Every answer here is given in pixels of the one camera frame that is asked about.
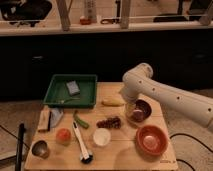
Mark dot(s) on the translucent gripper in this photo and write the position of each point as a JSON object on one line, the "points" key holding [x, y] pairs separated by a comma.
{"points": [[128, 111]]}

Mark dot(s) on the yellow banana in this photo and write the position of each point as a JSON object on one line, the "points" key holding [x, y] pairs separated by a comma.
{"points": [[112, 102]]}

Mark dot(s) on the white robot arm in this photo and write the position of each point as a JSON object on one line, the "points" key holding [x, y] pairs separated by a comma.
{"points": [[138, 80]]}

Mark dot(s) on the white cup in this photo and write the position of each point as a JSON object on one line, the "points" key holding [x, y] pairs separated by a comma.
{"points": [[101, 137]]}

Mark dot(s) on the metal cup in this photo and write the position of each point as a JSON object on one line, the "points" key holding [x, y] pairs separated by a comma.
{"points": [[40, 149]]}

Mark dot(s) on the dark purple bowl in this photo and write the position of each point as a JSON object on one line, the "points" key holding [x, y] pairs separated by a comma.
{"points": [[141, 111]]}

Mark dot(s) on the bunch of red grapes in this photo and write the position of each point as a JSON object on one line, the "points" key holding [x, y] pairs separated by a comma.
{"points": [[109, 123]]}

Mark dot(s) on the orange red bowl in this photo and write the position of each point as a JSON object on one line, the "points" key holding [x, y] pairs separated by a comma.
{"points": [[151, 140]]}

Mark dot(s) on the green cucumber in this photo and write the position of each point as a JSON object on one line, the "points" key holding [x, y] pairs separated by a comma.
{"points": [[81, 122]]}

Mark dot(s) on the green utensil in tray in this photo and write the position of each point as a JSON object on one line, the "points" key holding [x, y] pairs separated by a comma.
{"points": [[67, 100]]}

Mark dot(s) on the grey sponge block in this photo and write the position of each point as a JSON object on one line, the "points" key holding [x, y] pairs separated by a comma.
{"points": [[73, 88]]}

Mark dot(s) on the green plastic tray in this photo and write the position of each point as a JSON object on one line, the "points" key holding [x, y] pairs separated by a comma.
{"points": [[58, 90]]}

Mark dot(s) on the white black dish brush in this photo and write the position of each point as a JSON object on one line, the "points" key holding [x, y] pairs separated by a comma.
{"points": [[86, 157]]}

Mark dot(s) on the orange tomato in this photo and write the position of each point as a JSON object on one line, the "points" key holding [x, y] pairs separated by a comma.
{"points": [[63, 136]]}

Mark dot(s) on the grey cloth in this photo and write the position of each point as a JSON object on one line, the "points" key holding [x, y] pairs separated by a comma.
{"points": [[56, 116]]}

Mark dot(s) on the small wooden board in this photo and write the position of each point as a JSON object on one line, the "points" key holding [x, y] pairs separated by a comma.
{"points": [[44, 120]]}

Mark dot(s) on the red object on shelf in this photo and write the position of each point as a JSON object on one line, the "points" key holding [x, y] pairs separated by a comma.
{"points": [[84, 21]]}

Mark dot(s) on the black pole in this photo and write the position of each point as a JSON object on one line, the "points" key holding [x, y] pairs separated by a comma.
{"points": [[19, 148]]}

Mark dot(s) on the black office chair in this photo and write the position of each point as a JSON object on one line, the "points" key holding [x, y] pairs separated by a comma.
{"points": [[30, 12]]}

